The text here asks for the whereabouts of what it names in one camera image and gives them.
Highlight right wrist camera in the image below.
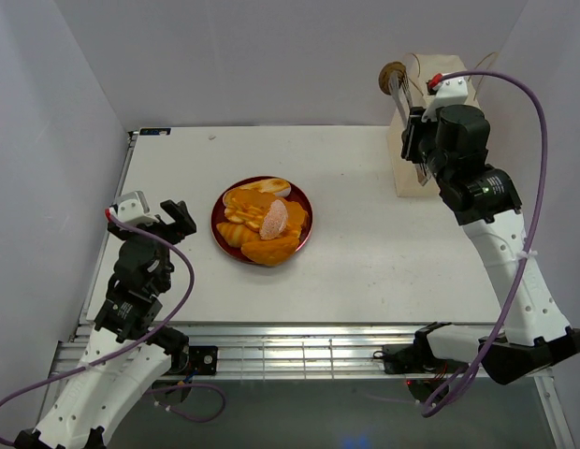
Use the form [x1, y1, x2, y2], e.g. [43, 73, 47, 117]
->
[422, 73, 469, 122]

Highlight sugar coated pink donut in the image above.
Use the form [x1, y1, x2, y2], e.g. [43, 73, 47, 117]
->
[259, 200, 288, 240]

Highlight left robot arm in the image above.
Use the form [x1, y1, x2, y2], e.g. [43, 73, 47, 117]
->
[14, 191, 196, 448]

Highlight brown chocolate croissant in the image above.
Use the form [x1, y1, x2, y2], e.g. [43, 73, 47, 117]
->
[378, 61, 408, 95]

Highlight flat orange bread slice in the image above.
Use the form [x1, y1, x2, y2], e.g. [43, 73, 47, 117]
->
[226, 188, 309, 238]

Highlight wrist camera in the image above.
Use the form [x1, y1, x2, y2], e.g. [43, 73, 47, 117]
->
[105, 191, 157, 226]
[422, 73, 469, 122]

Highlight metal serving tongs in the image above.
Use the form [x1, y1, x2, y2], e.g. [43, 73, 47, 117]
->
[388, 78, 427, 197]

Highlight long white baguette bread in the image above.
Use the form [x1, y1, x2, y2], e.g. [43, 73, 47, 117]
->
[239, 178, 292, 197]

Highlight black label sticker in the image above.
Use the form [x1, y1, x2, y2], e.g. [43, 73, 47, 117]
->
[138, 127, 171, 136]

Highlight striped orange croissant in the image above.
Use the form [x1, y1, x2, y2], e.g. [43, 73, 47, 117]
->
[216, 222, 260, 248]

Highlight cream paper bag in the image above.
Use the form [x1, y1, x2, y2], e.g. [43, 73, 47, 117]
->
[378, 52, 479, 197]

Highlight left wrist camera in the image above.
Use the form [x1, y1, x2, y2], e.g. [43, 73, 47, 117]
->
[105, 191, 157, 226]

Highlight braided orange pastry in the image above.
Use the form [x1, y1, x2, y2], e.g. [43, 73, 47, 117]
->
[224, 201, 270, 232]

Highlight aluminium table frame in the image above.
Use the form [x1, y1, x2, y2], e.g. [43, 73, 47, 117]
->
[46, 128, 576, 449]

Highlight dark red round plate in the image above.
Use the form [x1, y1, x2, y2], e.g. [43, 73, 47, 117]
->
[210, 176, 313, 265]

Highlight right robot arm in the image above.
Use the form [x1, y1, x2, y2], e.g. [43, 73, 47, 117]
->
[167, 106, 573, 384]

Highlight round orange bun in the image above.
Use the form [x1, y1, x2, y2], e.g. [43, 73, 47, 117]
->
[240, 237, 299, 267]

